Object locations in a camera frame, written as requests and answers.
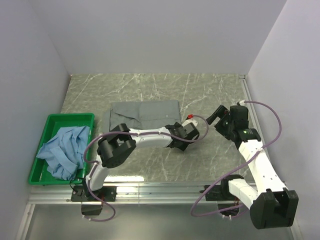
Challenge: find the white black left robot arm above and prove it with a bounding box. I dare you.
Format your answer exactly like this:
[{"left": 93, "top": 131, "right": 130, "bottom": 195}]
[{"left": 82, "top": 118, "right": 200, "bottom": 201}]

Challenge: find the aluminium mounting rail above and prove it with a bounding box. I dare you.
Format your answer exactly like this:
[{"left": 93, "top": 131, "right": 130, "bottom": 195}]
[{"left": 27, "top": 181, "right": 258, "bottom": 205}]

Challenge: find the aluminium side rail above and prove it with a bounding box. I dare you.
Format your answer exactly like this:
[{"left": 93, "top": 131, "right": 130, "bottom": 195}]
[{"left": 238, "top": 74, "right": 260, "bottom": 131}]

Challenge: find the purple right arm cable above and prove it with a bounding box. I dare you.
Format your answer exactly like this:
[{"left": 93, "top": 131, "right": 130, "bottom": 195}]
[{"left": 190, "top": 100, "right": 284, "bottom": 218}]

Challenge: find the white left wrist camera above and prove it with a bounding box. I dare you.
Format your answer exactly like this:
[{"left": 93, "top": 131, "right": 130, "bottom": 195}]
[{"left": 181, "top": 114, "right": 198, "bottom": 127}]

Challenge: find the grey long sleeve shirt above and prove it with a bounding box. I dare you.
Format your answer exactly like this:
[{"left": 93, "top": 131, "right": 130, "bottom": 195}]
[{"left": 102, "top": 100, "right": 181, "bottom": 133}]

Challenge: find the blue long sleeve shirt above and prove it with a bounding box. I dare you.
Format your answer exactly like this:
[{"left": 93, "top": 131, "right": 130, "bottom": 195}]
[{"left": 36, "top": 126, "right": 91, "bottom": 181}]

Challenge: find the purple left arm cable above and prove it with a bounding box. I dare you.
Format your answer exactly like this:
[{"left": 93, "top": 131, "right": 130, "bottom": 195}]
[{"left": 83, "top": 113, "right": 210, "bottom": 222}]

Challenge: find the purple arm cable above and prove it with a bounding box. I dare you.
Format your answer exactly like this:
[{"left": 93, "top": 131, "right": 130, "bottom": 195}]
[
  {"left": 83, "top": 113, "right": 210, "bottom": 222},
  {"left": 190, "top": 100, "right": 284, "bottom": 218}
]

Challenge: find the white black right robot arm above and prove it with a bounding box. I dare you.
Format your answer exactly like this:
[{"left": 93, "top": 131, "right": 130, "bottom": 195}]
[{"left": 206, "top": 105, "right": 299, "bottom": 229}]

